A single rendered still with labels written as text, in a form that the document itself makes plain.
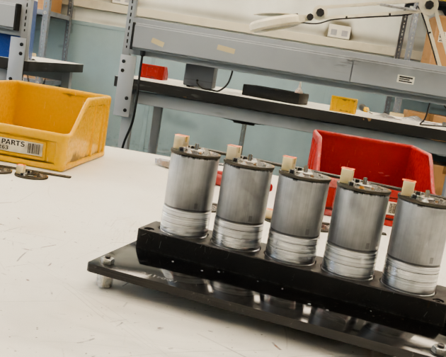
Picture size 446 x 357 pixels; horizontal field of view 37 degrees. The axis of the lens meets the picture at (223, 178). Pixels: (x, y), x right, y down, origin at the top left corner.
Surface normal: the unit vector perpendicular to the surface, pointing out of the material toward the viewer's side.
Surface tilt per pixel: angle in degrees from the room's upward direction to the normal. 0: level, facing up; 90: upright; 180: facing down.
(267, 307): 0
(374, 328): 0
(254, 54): 90
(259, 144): 90
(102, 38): 90
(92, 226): 0
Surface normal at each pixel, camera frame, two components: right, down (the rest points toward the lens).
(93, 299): 0.16, -0.97
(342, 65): -0.11, 0.15
